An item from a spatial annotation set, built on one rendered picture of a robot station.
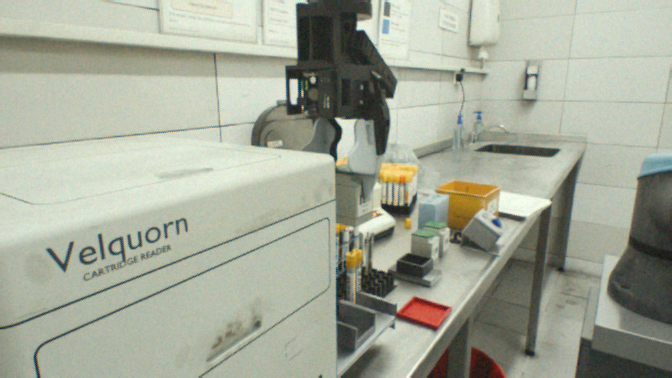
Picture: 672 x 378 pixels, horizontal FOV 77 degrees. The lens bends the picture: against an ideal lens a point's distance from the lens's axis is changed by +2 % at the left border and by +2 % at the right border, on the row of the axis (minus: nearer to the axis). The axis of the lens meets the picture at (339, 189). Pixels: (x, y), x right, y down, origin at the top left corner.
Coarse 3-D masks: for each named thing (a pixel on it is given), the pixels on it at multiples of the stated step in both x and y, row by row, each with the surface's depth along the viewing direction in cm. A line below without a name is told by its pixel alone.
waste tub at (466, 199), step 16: (448, 192) 108; (464, 192) 119; (480, 192) 116; (496, 192) 110; (448, 208) 109; (464, 208) 107; (480, 208) 104; (496, 208) 113; (448, 224) 110; (464, 224) 107
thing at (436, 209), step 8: (424, 200) 99; (432, 200) 99; (440, 200) 99; (448, 200) 104; (424, 208) 97; (432, 208) 96; (440, 208) 99; (424, 216) 98; (432, 216) 97; (440, 216) 100
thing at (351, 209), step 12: (336, 180) 50; (348, 180) 49; (360, 180) 49; (336, 192) 51; (348, 192) 49; (360, 192) 50; (372, 192) 52; (336, 204) 51; (348, 204) 50; (360, 204) 50; (372, 204) 52; (336, 216) 51; (348, 216) 50; (360, 216) 50; (372, 216) 53
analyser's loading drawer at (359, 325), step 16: (352, 304) 58; (368, 304) 63; (384, 304) 61; (336, 320) 54; (352, 320) 58; (368, 320) 57; (384, 320) 60; (352, 336) 53; (368, 336) 55; (352, 352) 53
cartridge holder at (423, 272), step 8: (408, 256) 85; (416, 256) 84; (424, 256) 83; (400, 264) 81; (408, 264) 80; (416, 264) 79; (424, 264) 79; (432, 264) 82; (392, 272) 82; (400, 272) 81; (408, 272) 80; (416, 272) 79; (424, 272) 79; (432, 272) 81; (440, 272) 81; (408, 280) 80; (416, 280) 79; (424, 280) 78; (432, 280) 78
